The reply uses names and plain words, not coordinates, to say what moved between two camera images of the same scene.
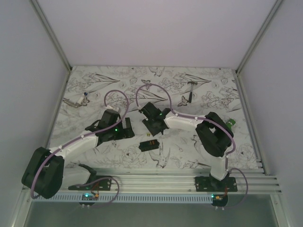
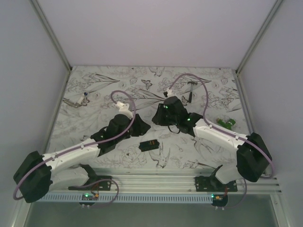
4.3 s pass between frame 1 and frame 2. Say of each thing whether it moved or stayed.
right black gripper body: moved
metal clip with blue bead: stayed
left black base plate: stayed
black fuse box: stayed
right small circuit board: stayed
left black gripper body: moved
